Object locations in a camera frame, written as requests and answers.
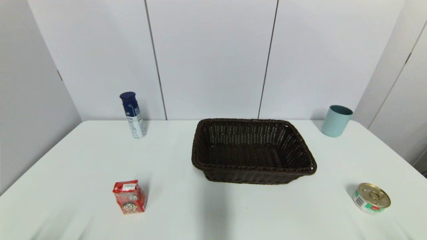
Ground red milk carton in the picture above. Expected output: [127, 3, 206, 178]
[112, 180, 147, 215]

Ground dark brown wicker basket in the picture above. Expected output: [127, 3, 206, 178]
[191, 118, 318, 185]

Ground blue capped spray can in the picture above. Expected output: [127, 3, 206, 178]
[119, 92, 148, 139]

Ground teal plastic cup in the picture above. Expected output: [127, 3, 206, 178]
[322, 105, 354, 138]

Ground gold lidded tin can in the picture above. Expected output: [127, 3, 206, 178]
[353, 183, 391, 215]

